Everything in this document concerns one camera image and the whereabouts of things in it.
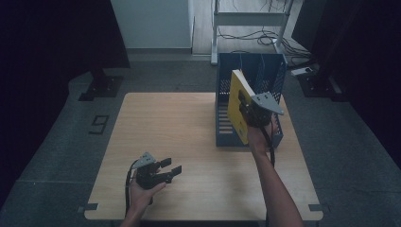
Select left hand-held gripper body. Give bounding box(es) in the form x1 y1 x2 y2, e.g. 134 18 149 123
131 151 174 191

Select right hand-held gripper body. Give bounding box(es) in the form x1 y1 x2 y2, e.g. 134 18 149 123
244 91 285 129

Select yellow book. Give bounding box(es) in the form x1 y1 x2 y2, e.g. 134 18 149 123
226 68 257 147

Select blue mesh file holder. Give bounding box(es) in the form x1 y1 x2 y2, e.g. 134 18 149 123
215 52 288 148

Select person's left hand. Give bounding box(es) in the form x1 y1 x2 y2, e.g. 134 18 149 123
129 169 167 219

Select person's right hand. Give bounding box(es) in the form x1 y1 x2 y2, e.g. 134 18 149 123
246 113 280 153

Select white power strip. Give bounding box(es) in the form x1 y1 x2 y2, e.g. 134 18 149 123
289 66 314 78

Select black stand base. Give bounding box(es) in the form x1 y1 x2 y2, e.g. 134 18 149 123
297 70 348 102
78 67 125 102

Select grey tape strip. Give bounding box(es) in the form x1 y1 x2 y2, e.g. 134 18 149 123
77 202 99 214
307 203 331 213

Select white cabinet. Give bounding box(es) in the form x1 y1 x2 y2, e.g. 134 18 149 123
110 0 196 55

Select dark curtain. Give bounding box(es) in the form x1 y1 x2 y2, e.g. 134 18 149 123
0 0 131 211
291 0 401 168

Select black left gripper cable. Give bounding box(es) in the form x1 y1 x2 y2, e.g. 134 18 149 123
124 166 140 219

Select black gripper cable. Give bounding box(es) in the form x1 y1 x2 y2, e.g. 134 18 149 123
259 125 276 168
124 166 140 219

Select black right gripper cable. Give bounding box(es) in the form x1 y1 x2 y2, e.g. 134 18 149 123
259 125 276 168

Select black floor cables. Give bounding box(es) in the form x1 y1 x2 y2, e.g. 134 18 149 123
217 0 314 61

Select white desk frame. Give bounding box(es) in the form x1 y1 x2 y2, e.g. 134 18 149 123
210 0 296 66

